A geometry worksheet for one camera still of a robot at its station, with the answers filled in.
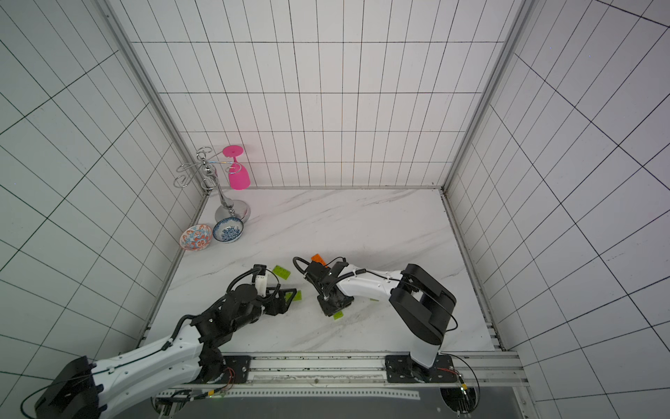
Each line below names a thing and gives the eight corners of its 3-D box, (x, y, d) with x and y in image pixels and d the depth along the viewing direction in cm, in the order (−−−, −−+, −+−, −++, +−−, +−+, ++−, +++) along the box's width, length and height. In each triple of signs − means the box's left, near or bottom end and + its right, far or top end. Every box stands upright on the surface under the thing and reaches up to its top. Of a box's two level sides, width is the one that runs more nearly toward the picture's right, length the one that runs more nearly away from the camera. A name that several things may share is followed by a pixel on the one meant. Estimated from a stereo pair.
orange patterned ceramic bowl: (180, 250, 99) (175, 246, 97) (189, 229, 106) (185, 224, 103) (208, 250, 99) (204, 246, 97) (216, 229, 106) (213, 224, 103)
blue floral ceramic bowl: (214, 242, 103) (210, 236, 100) (221, 222, 109) (217, 216, 106) (241, 242, 103) (238, 236, 100) (247, 222, 109) (244, 216, 106)
